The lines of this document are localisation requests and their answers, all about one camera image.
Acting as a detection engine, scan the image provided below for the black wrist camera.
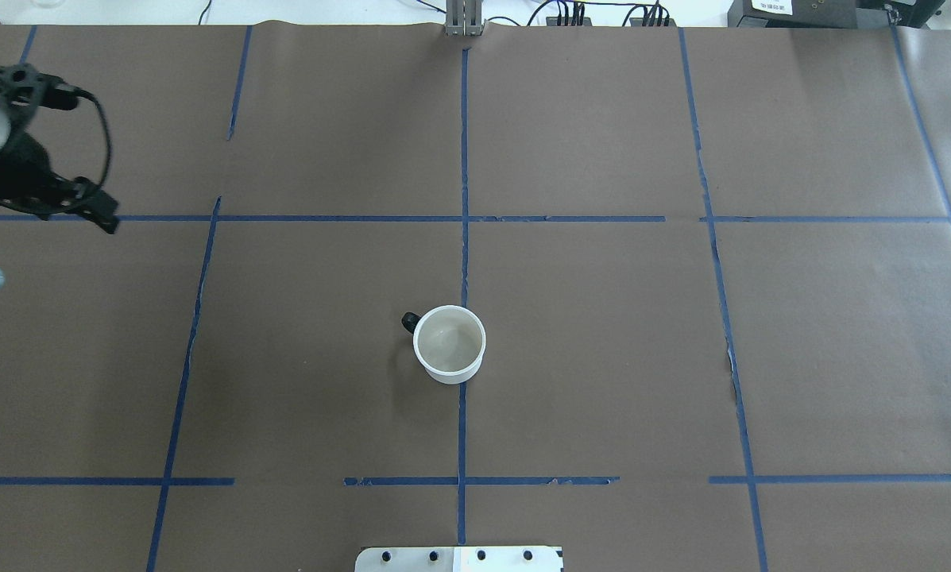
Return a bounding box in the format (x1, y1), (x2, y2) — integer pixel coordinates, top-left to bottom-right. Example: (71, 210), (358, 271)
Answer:
(0, 63), (87, 129)

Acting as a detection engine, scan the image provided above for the black computer box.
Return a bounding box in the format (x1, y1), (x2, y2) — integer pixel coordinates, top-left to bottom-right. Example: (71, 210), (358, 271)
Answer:
(726, 1), (912, 29)

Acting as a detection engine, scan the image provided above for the brown paper table cover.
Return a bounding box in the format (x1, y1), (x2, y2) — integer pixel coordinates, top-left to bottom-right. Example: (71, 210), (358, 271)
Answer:
(0, 21), (951, 572)

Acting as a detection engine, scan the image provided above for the white smiley face mug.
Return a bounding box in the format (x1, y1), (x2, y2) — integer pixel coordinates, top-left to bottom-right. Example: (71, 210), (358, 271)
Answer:
(401, 305), (487, 386)

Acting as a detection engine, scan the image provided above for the far orange black hub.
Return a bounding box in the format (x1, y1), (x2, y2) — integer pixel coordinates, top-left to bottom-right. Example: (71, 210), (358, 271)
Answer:
(542, 1), (592, 28)

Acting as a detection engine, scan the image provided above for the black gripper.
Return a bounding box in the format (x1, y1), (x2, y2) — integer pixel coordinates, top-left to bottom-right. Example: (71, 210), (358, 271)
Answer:
(0, 133), (120, 234)

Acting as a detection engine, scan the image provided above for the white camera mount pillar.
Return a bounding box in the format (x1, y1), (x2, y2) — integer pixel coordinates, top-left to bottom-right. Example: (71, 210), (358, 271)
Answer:
(354, 544), (565, 571)

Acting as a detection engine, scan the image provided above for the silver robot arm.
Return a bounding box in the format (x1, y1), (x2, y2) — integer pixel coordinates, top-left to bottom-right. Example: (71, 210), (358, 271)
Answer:
(0, 65), (120, 234)

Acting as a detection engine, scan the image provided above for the aluminium frame post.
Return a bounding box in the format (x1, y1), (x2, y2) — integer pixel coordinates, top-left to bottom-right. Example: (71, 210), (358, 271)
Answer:
(445, 0), (485, 37)

